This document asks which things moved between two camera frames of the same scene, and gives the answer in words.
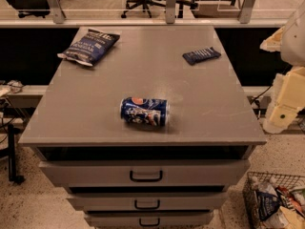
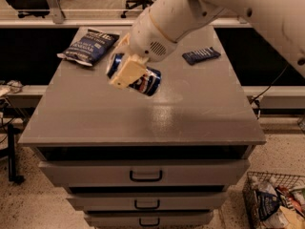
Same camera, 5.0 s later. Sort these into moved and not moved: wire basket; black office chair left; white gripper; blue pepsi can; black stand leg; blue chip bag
Moved: blue pepsi can; white gripper
Not moved: black office chair left; black stand leg; wire basket; blue chip bag
